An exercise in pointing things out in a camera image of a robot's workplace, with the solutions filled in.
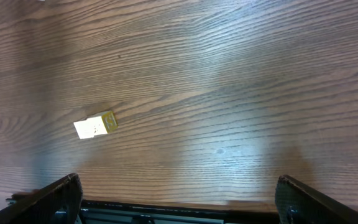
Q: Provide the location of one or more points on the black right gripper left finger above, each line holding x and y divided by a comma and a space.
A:
58, 202

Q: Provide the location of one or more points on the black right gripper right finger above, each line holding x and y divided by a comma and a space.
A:
298, 203

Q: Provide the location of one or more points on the white block yellow S side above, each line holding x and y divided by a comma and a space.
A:
102, 123

